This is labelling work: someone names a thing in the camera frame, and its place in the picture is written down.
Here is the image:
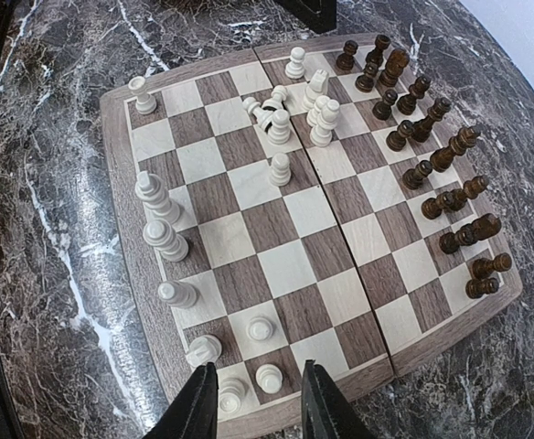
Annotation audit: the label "wooden chess board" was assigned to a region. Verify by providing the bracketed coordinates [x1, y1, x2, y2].
[100, 34, 522, 438]

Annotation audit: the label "white chess king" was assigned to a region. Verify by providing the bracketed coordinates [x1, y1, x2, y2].
[134, 170, 181, 224]

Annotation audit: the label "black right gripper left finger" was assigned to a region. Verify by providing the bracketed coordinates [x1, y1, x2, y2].
[144, 362, 219, 439]

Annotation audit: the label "white chess rook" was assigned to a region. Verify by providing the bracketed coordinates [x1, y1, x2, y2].
[128, 76, 157, 115]
[218, 378, 246, 416]

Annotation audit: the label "white chess knight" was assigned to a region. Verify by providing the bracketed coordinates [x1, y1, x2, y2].
[186, 335, 222, 368]

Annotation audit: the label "white chess bishop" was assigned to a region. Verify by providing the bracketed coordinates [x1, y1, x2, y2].
[157, 281, 198, 308]
[143, 219, 189, 262]

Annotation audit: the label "white pawn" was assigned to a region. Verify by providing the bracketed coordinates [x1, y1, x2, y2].
[269, 153, 292, 187]
[246, 316, 274, 342]

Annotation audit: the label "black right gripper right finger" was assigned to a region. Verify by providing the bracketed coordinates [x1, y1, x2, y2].
[301, 359, 374, 439]

